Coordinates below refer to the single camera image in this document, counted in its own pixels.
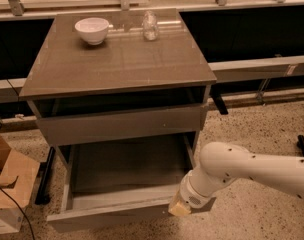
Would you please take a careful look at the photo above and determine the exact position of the grey drawer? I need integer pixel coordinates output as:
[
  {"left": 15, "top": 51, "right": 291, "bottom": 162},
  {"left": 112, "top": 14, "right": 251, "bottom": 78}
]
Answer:
[
  {"left": 47, "top": 134, "right": 195, "bottom": 233},
  {"left": 37, "top": 104, "right": 208, "bottom": 146}
]

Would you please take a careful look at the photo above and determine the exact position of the black left cabinet foot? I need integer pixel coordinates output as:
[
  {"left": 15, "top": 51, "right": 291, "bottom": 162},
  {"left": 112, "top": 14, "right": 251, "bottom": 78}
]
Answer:
[{"left": 35, "top": 147, "right": 55, "bottom": 205}]

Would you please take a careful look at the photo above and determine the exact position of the black cabinet foot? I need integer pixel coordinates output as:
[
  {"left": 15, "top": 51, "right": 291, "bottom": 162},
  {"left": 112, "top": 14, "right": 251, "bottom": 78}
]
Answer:
[
  {"left": 35, "top": 147, "right": 55, "bottom": 205},
  {"left": 210, "top": 87, "right": 228, "bottom": 115}
]

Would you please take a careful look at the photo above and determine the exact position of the black cable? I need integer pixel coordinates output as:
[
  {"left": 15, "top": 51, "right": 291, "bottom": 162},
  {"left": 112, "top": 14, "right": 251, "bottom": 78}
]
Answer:
[{"left": 0, "top": 180, "right": 36, "bottom": 240}]

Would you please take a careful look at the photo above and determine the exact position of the black right cabinet foot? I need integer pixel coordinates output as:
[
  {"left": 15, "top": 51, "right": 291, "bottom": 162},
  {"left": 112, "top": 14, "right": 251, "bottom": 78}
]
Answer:
[{"left": 210, "top": 87, "right": 228, "bottom": 115}]

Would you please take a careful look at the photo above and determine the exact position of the black bar on floor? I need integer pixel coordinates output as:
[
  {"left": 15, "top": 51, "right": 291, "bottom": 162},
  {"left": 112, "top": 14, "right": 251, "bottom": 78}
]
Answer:
[{"left": 297, "top": 135, "right": 304, "bottom": 156}]

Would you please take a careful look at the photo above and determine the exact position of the cardboard box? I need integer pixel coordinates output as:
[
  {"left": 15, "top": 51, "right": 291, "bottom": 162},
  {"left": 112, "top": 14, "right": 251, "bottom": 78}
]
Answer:
[{"left": 0, "top": 135, "right": 40, "bottom": 234}]

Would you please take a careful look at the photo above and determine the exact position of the grey top drawer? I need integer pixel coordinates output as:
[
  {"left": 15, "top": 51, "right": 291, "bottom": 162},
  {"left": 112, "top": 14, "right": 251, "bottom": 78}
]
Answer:
[{"left": 37, "top": 104, "right": 208, "bottom": 146}]

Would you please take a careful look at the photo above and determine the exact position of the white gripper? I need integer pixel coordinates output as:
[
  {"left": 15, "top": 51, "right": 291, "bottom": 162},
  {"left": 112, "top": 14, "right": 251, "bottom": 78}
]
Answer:
[{"left": 168, "top": 171, "right": 212, "bottom": 216}]

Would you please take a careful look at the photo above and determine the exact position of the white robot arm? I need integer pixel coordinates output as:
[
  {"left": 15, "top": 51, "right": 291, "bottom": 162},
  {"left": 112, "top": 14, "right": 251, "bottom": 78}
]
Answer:
[{"left": 168, "top": 142, "right": 304, "bottom": 216}]

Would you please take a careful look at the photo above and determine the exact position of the clear glass cup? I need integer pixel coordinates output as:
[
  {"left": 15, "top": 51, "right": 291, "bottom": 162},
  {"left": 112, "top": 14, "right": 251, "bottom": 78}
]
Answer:
[{"left": 142, "top": 11, "right": 159, "bottom": 41}]

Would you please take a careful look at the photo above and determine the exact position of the grey drawer cabinet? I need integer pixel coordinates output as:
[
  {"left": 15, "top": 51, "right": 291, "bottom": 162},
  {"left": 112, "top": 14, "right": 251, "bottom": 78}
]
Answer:
[{"left": 20, "top": 9, "right": 216, "bottom": 164}]

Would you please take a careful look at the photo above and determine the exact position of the white ceramic bowl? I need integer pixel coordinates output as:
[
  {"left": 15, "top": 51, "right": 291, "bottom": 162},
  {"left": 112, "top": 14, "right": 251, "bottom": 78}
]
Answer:
[{"left": 74, "top": 17, "right": 109, "bottom": 45}]

